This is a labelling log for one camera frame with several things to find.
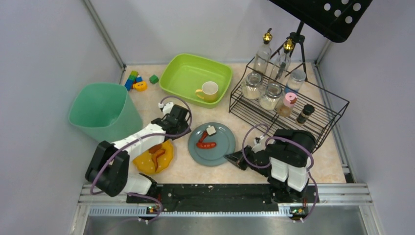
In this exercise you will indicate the red drumstick food piece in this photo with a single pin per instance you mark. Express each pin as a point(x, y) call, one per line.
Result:
point(204, 135)

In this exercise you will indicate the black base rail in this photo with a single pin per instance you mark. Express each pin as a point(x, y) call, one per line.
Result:
point(185, 200)

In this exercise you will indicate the green toy cube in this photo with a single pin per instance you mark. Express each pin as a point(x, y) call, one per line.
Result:
point(153, 79)

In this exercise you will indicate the red chili on grey plate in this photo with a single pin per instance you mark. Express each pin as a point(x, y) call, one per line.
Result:
point(206, 145)

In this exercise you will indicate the black lid spice jar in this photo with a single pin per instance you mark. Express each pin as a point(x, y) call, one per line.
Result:
point(306, 112)

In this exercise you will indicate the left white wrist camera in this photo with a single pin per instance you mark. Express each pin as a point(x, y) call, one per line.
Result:
point(166, 107)

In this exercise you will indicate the black tripod stand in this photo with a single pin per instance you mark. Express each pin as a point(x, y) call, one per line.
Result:
point(298, 41)

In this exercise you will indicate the yellow and white mug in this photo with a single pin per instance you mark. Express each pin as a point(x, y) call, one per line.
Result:
point(208, 92)

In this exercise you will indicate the teal trash bin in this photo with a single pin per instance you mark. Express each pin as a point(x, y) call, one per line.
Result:
point(105, 112)

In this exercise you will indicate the gold top oil bottle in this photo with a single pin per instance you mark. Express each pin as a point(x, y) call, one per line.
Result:
point(282, 63)
point(263, 54)

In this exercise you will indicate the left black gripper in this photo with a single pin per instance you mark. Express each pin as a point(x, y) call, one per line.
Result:
point(181, 114)

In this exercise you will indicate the pink lid spice jar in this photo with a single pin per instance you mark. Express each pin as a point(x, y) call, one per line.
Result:
point(286, 104)

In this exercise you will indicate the white cube food piece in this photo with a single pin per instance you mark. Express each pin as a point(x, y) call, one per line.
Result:
point(211, 130)

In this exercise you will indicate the grey-blue plate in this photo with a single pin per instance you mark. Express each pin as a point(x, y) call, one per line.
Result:
point(225, 144)

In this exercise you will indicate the black perforated tray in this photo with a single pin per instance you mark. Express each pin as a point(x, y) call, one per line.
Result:
point(334, 19)

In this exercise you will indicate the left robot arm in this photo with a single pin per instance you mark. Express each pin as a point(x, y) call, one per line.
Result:
point(109, 167)

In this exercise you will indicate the green plastic basin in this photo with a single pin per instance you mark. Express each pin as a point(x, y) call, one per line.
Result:
point(186, 73)

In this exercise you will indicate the silver lid blue label jar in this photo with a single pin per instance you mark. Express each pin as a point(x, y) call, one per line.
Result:
point(295, 81)

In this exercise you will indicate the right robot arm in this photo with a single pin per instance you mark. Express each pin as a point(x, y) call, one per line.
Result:
point(283, 160)

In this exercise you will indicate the stacked toy blocks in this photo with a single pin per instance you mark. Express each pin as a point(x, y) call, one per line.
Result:
point(133, 78)

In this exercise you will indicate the black wire rack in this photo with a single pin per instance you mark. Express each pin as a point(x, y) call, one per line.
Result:
point(319, 124)

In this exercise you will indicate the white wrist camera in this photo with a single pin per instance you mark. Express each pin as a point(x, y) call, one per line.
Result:
point(166, 107)
point(258, 144)

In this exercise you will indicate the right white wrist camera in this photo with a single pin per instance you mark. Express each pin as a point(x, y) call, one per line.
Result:
point(258, 144)

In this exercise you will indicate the orange toy piece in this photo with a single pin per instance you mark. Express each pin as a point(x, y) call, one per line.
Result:
point(140, 86)

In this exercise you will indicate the yellow scalloped plate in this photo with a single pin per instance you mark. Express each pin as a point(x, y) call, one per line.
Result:
point(144, 164)

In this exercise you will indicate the brown food scraps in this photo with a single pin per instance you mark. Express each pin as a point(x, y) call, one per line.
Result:
point(156, 151)

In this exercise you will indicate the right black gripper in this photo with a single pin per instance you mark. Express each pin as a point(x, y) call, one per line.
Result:
point(243, 160)

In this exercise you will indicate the glass jar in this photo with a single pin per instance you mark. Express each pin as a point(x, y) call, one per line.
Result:
point(252, 86)
point(271, 96)

